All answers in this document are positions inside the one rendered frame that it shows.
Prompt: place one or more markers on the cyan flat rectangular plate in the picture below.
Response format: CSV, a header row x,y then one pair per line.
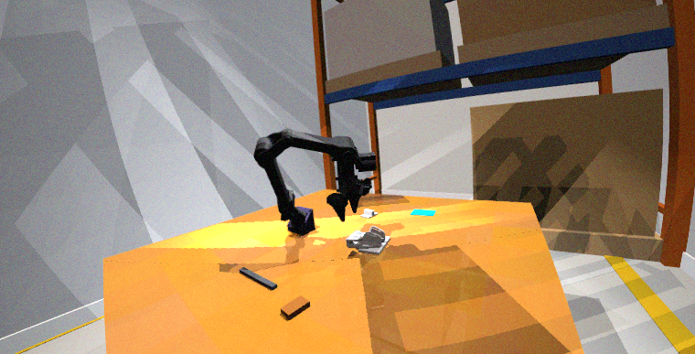
x,y
421,212

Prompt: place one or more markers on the dark grey flat bar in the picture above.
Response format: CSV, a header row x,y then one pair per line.
x,y
258,279

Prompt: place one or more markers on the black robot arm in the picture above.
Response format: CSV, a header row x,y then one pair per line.
x,y
340,147

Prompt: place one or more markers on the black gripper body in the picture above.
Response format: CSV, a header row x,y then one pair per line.
x,y
342,197

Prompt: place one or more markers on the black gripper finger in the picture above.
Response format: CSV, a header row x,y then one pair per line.
x,y
354,200
340,211

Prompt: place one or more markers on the orange rectangular block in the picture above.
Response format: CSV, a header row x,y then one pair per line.
x,y
295,307

